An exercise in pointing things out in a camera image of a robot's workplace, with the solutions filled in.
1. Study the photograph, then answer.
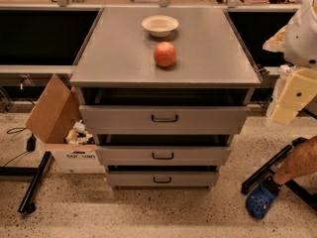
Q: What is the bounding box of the grey drawer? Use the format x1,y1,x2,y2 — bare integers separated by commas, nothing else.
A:
79,105,248,135
96,146,231,166
106,172,219,187

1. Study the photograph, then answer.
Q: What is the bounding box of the open cardboard box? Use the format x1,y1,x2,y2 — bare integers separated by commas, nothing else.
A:
26,74,105,174

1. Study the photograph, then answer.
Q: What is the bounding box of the black table leg left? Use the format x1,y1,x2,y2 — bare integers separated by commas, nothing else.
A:
0,152,52,214

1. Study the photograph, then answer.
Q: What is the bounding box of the black power adapter with cable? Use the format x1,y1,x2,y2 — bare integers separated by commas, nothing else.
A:
4,127,37,167

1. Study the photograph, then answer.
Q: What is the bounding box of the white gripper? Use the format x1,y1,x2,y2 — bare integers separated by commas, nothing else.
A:
270,68,317,125

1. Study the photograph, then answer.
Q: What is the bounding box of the grey bottom drawer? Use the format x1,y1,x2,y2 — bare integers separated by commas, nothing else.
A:
106,172,219,187

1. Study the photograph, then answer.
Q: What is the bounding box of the black table leg right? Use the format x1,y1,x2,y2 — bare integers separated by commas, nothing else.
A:
241,136,317,213

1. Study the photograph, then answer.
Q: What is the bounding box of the grey drawer cabinet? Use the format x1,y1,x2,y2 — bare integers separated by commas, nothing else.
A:
69,6,263,190

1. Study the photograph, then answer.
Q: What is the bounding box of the blue clog shoe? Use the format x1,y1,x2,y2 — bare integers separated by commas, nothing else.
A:
246,182,278,220

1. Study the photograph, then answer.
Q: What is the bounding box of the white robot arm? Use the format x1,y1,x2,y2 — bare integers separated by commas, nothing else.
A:
263,0,317,125

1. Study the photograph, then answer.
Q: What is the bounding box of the black table leg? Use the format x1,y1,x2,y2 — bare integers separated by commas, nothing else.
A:
241,136,317,213
0,152,52,214

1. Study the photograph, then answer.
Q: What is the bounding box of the person's bare leg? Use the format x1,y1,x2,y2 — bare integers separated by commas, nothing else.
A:
264,136,317,194

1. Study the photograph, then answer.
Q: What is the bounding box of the white bowl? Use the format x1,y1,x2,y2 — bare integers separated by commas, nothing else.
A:
142,15,178,38

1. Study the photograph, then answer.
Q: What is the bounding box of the red apple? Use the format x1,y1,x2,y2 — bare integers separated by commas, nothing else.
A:
154,42,176,67

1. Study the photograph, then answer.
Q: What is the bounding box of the grey top drawer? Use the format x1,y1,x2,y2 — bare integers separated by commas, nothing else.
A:
79,105,248,135

